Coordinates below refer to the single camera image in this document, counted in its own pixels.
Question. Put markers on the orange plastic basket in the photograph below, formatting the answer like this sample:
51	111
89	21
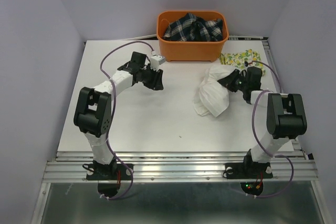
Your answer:
189	51

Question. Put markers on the white skirt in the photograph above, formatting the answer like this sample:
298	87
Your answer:
211	97

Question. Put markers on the aluminium right side rail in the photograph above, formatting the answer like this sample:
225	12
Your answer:
285	120

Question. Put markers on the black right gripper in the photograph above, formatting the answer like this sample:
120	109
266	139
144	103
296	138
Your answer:
227	81

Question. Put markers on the aluminium front rail frame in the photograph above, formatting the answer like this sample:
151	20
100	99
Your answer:
184	167

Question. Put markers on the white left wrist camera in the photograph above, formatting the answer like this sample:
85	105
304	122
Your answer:
156	61

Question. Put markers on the lemon print skirt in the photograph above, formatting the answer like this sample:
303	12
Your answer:
238	59

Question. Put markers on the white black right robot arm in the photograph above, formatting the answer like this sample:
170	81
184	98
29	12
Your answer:
256	97

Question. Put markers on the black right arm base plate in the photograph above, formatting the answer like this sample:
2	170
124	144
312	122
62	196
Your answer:
247	171

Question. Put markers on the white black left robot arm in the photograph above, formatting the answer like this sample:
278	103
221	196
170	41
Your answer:
96	107

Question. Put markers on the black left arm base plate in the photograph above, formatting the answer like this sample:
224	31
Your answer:
100	172

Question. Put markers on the dark plaid skirt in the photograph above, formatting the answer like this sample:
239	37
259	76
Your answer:
192	28

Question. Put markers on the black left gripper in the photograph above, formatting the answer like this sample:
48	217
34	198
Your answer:
157	83

